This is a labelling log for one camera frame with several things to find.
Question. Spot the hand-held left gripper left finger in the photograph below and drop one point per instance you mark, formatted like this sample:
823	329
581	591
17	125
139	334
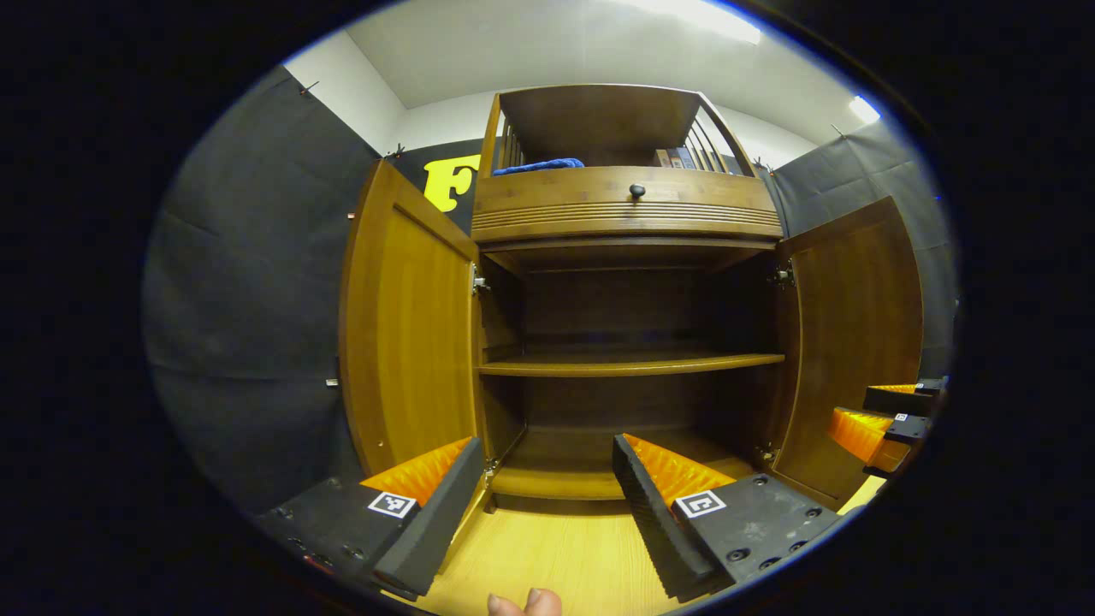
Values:
428	530

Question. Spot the wooden drawer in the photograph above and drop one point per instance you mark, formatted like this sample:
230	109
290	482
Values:
547	192

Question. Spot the wooden cabinet shelf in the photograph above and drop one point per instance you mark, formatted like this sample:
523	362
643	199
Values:
633	366

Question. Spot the blue cloth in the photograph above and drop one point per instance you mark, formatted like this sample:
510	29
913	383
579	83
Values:
539	165

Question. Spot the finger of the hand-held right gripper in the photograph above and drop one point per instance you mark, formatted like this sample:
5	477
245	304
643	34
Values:
894	400
907	428

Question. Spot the metal door hinge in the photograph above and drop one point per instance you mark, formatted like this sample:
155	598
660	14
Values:
781	275
766	454
490	468
480	281

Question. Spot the small ceiling light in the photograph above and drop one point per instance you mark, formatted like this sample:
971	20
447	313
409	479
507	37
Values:
864	109

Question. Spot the wooden cabinet door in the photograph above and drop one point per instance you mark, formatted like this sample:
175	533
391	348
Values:
411	342
855	342

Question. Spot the blue book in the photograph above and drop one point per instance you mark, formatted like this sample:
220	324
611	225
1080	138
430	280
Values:
683	158

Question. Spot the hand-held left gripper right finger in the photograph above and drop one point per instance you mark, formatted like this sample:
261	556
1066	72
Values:
654	522

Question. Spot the black backdrop cloth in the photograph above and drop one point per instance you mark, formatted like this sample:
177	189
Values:
248	299

